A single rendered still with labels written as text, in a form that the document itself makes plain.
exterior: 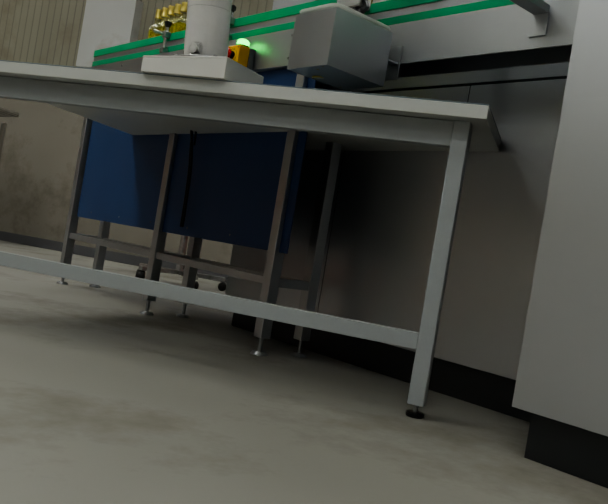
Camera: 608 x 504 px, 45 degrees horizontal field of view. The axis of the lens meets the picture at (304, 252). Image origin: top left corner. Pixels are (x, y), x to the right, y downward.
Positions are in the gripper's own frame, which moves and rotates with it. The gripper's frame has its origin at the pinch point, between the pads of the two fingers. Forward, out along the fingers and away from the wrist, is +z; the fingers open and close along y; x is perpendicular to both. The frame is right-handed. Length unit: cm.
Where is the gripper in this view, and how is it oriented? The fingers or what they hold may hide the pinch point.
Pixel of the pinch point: (348, 28)
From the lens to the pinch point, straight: 218.4
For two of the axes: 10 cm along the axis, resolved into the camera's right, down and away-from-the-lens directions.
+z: -1.6, 9.9, 0.0
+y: -6.2, -1.0, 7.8
